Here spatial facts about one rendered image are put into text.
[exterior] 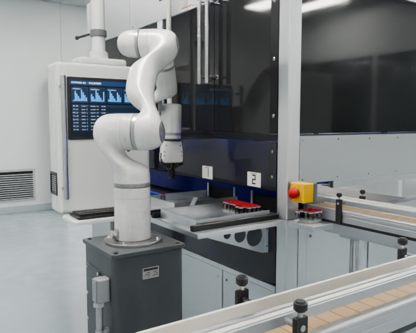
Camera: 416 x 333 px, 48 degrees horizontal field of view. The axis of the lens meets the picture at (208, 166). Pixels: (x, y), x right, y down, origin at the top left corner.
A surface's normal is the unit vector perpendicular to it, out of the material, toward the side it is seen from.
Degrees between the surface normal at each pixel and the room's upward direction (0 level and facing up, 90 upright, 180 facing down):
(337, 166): 90
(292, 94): 90
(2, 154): 90
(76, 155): 90
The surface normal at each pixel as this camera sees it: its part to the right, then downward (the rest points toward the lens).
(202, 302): -0.82, 0.05
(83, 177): 0.54, 0.07
